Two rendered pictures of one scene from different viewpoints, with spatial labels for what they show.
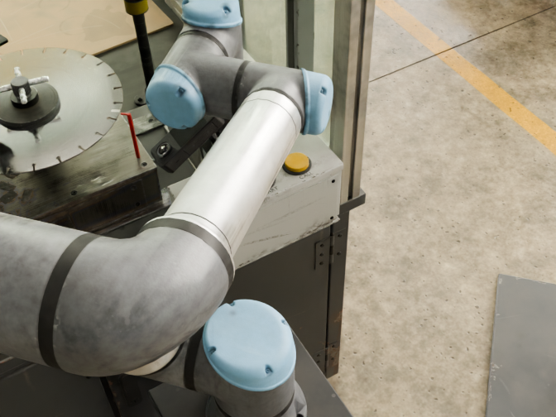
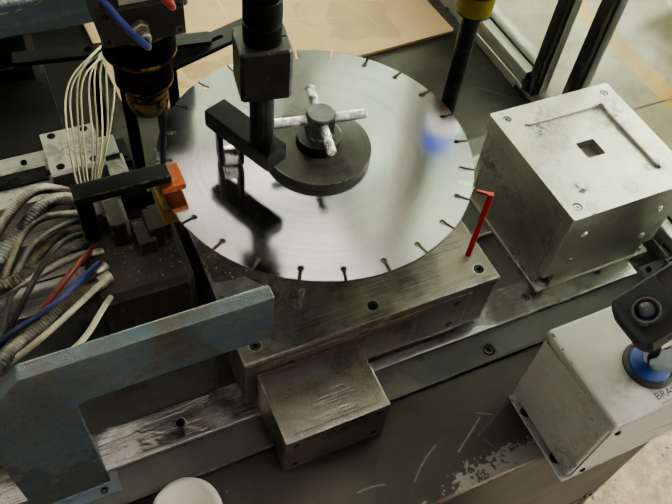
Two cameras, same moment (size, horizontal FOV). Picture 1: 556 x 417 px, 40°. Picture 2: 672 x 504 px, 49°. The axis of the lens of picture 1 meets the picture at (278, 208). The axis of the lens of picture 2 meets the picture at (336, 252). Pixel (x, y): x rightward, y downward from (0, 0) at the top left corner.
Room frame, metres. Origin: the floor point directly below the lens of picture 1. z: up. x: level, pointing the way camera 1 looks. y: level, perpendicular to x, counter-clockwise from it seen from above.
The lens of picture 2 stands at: (0.49, 0.41, 1.50)
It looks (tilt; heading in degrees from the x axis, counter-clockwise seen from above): 53 degrees down; 358
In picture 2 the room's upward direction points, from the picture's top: 8 degrees clockwise
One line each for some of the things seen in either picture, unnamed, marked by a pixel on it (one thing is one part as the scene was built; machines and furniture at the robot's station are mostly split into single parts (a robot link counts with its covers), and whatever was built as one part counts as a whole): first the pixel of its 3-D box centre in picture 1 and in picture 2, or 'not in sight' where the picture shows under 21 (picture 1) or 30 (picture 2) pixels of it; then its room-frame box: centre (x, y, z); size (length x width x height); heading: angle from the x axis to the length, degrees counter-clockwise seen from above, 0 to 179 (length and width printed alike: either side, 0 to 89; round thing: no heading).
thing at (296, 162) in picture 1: (296, 164); not in sight; (0.92, -0.03, 0.90); 0.04 x 0.04 x 0.02
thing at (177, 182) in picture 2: not in sight; (132, 202); (0.94, 0.60, 0.95); 0.10 x 0.03 x 0.07; 119
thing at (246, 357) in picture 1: (246, 357); not in sight; (0.54, 0.05, 0.91); 0.13 x 0.12 x 0.14; 72
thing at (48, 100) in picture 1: (25, 99); (318, 142); (1.03, 0.43, 0.96); 0.11 x 0.11 x 0.03
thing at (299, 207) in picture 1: (258, 204); (660, 365); (0.90, 0.03, 0.82); 0.28 x 0.11 x 0.15; 119
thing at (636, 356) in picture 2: not in sight; (645, 368); (0.85, 0.09, 0.89); 0.04 x 0.04 x 0.02
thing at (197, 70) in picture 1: (198, 83); not in sight; (0.76, 0.09, 1.21); 0.11 x 0.11 x 0.08; 72
